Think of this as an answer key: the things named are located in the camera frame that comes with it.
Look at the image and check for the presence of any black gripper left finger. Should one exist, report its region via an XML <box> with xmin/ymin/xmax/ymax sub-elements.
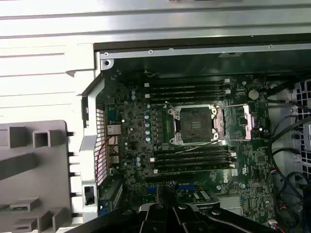
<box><xmin>81</xmin><ymin>185</ymin><xmax>172</xmax><ymax>233</ymax></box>

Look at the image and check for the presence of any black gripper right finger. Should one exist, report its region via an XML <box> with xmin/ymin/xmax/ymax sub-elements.
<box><xmin>167</xmin><ymin>186</ymin><xmax>276</xmax><ymax>233</ymax></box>

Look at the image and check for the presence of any metal socket cover frame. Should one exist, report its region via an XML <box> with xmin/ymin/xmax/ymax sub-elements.
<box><xmin>211</xmin><ymin>103</ymin><xmax>257</xmax><ymax>143</ymax></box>

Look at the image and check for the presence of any CPU socket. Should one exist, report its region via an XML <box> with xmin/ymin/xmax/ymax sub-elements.
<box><xmin>169</xmin><ymin>103</ymin><xmax>221</xmax><ymax>148</ymax></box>

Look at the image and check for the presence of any silver finned heat sink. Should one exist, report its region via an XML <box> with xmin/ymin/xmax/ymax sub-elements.
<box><xmin>218</xmin><ymin>196</ymin><xmax>242</xmax><ymax>212</ymax></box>

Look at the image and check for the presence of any black RAM slot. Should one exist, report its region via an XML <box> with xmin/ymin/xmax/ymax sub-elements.
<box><xmin>153</xmin><ymin>145</ymin><xmax>233</xmax><ymax>156</ymax></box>
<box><xmin>148</xmin><ymin>95</ymin><xmax>225</xmax><ymax>102</ymax></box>
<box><xmin>154</xmin><ymin>156</ymin><xmax>236</xmax><ymax>168</ymax></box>
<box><xmin>147</xmin><ymin>84</ymin><xmax>231</xmax><ymax>94</ymax></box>
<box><xmin>150</xmin><ymin>150</ymin><xmax>235</xmax><ymax>163</ymax></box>
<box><xmin>153</xmin><ymin>162</ymin><xmax>237</xmax><ymax>175</ymax></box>
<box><xmin>144</xmin><ymin>89</ymin><xmax>231</xmax><ymax>99</ymax></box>
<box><xmin>144</xmin><ymin>79</ymin><xmax>231</xmax><ymax>88</ymax></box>

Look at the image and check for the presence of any green motherboard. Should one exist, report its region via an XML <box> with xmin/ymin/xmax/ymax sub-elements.
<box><xmin>104</xmin><ymin>72</ymin><xmax>272</xmax><ymax>219</ymax></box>

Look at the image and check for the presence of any grey parts rack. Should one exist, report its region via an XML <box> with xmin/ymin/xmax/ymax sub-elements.
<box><xmin>0</xmin><ymin>119</ymin><xmax>75</xmax><ymax>233</ymax></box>

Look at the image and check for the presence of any black open PC case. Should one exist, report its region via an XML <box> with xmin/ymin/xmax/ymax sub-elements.
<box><xmin>80</xmin><ymin>41</ymin><xmax>311</xmax><ymax>233</ymax></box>

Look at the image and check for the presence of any silver metal disk bay cage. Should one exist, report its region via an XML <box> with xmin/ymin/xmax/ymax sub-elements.
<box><xmin>290</xmin><ymin>80</ymin><xmax>311</xmax><ymax>158</ymax></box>

